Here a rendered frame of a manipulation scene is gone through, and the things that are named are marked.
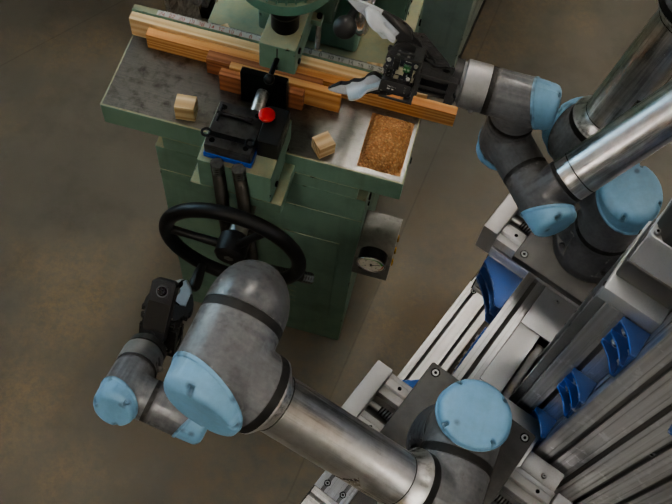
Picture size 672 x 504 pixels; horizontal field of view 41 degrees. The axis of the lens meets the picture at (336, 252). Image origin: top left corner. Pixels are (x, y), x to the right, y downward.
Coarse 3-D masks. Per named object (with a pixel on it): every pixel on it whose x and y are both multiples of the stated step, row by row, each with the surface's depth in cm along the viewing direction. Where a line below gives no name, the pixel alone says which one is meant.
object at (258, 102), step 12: (240, 72) 166; (252, 72) 166; (264, 72) 167; (252, 84) 169; (264, 84) 168; (276, 84) 167; (288, 84) 168; (252, 96) 172; (264, 96) 168; (276, 96) 170; (252, 108) 167
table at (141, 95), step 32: (128, 64) 177; (160, 64) 177; (192, 64) 178; (128, 96) 174; (160, 96) 174; (224, 96) 175; (160, 128) 174; (192, 128) 172; (320, 128) 173; (352, 128) 174; (416, 128) 175; (288, 160) 172; (320, 160) 170; (352, 160) 171; (384, 192) 173
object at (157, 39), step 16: (160, 32) 176; (160, 48) 178; (176, 48) 177; (192, 48) 175; (208, 48) 175; (224, 48) 175; (336, 80) 174; (368, 96) 174; (416, 96) 173; (400, 112) 176; (416, 112) 174; (432, 112) 173; (448, 112) 172
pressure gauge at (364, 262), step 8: (368, 248) 187; (376, 248) 186; (360, 256) 187; (368, 256) 186; (376, 256) 186; (384, 256) 187; (360, 264) 190; (368, 264) 189; (376, 264) 188; (384, 264) 187; (376, 272) 190
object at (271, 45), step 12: (312, 12) 168; (300, 24) 164; (264, 36) 162; (276, 36) 162; (288, 36) 163; (300, 36) 163; (264, 48) 163; (276, 48) 162; (288, 48) 162; (300, 48) 163; (264, 60) 166; (288, 60) 164; (300, 60) 167; (288, 72) 167
